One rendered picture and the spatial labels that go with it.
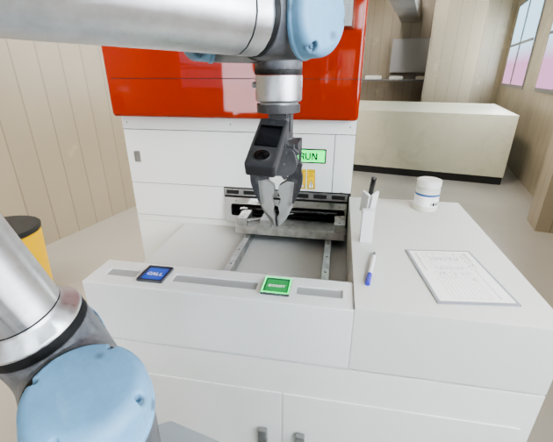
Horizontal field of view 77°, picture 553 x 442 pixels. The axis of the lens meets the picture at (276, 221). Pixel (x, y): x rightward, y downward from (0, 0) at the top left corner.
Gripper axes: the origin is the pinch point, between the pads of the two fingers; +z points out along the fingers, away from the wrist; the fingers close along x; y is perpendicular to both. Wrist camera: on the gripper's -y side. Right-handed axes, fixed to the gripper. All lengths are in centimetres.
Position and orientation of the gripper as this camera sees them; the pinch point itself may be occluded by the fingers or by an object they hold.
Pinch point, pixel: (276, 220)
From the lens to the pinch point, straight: 62.7
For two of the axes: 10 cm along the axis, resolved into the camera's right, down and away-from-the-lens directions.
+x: -9.8, -0.7, 1.6
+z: 0.0, 9.2, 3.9
